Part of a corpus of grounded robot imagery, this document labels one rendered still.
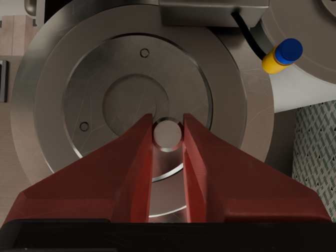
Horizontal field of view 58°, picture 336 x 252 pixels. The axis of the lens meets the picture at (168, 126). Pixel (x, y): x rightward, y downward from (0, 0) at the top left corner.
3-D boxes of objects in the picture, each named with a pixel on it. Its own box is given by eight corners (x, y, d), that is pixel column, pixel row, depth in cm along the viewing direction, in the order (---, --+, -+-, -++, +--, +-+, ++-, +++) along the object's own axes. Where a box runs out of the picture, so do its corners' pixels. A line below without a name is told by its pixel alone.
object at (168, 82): (125, 0, 15) (244, 96, 15) (131, 16, 17) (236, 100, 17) (29, 118, 15) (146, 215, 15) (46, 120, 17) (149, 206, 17)
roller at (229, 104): (257, 12, 16) (236, 230, 16) (207, 87, 42) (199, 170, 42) (45, -7, 16) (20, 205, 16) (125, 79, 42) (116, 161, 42)
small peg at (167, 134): (182, 114, 12) (187, 149, 12) (181, 118, 15) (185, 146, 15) (147, 118, 12) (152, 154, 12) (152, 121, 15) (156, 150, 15)
